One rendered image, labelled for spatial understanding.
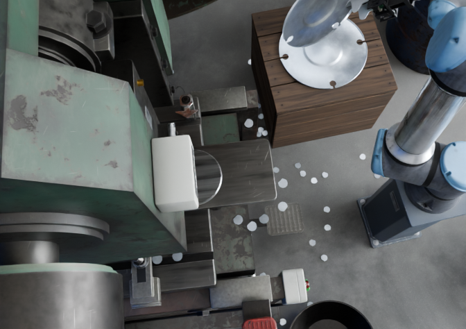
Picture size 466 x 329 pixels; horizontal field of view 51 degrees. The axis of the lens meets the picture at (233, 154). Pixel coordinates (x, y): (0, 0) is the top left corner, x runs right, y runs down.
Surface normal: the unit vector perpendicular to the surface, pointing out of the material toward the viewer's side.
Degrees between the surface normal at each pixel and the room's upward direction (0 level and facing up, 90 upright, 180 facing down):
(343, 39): 0
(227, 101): 0
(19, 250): 19
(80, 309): 56
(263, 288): 0
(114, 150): 45
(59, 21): 51
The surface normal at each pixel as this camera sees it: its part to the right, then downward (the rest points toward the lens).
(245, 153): -0.03, -0.32
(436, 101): -0.70, 0.62
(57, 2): 0.75, -0.29
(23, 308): 0.42, -0.33
